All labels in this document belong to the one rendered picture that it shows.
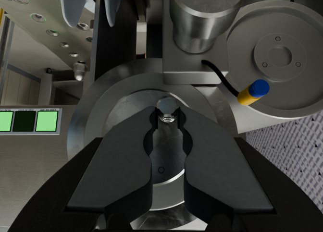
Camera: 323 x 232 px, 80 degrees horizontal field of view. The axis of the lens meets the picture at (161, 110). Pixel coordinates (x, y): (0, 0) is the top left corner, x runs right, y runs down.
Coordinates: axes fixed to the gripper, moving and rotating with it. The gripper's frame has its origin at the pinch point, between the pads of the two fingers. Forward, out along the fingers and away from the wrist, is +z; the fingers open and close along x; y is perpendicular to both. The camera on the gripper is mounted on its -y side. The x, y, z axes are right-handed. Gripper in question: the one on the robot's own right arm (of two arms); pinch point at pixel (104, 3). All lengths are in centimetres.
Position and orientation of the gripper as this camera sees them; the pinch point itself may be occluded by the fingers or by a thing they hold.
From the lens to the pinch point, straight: 27.3
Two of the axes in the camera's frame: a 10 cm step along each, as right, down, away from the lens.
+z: 0.3, 2.0, 9.8
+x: 10.0, -0.1, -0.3
